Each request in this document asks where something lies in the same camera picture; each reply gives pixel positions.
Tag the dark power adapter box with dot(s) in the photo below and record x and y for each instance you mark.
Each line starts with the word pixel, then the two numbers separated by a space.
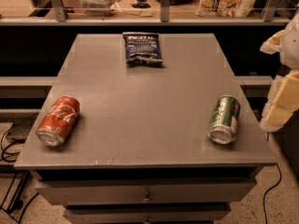
pixel 19 130

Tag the clear plastic container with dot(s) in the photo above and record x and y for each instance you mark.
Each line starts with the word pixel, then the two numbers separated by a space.
pixel 97 7

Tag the grey drawer cabinet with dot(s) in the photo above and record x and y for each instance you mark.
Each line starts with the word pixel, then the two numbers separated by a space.
pixel 143 131

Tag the metal drawer knob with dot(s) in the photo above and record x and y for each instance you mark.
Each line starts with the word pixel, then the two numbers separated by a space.
pixel 147 199

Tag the green soda can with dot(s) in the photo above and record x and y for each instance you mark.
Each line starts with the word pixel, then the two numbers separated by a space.
pixel 222 126

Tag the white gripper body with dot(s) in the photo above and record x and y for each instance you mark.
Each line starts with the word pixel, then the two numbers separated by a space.
pixel 291 48

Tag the colourful snack bag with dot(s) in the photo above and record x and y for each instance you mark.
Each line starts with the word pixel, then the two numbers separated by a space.
pixel 225 8

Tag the red Coca-Cola can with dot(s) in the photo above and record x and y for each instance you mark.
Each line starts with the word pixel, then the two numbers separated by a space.
pixel 59 121

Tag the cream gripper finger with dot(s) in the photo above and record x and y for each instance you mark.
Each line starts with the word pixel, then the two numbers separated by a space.
pixel 272 44
pixel 282 102

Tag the blue chip bag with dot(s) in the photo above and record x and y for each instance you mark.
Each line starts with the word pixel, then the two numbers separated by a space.
pixel 142 48

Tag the grey metal shelf rail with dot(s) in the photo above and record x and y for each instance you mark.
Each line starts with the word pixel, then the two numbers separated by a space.
pixel 133 13

